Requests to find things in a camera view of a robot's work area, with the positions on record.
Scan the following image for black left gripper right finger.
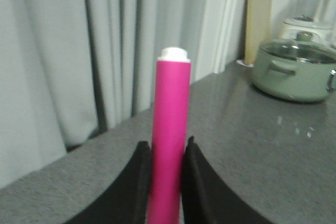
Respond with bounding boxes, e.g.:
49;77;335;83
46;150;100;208
181;137;271;223

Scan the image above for pink marker pen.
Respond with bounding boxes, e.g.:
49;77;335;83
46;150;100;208
146;47;191;223

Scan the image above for white wall pipe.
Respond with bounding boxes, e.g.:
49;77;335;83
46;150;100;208
214;0;246;73

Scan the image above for green cooking pot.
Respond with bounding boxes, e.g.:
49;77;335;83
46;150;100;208
251;31;335;102

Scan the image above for grey curtain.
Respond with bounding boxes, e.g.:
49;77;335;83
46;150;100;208
1;0;205;187

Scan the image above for white blender appliance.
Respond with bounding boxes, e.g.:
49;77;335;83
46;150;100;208
279;0;335;46

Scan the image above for wooden cutting board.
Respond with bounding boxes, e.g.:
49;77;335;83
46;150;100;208
244;0;272;65

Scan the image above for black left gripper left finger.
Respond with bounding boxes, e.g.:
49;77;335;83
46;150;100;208
66;141;151;223

